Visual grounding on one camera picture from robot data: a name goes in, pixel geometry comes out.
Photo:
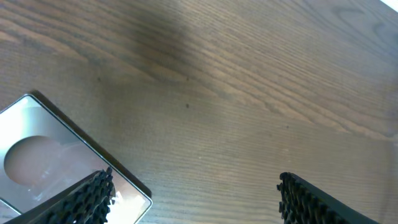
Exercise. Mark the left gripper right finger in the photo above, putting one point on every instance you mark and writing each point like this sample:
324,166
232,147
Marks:
303,203

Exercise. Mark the Galaxy smartphone with bronze screen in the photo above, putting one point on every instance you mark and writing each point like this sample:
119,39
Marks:
42,155

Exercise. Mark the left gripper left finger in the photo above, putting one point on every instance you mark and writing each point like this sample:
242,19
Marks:
85,202

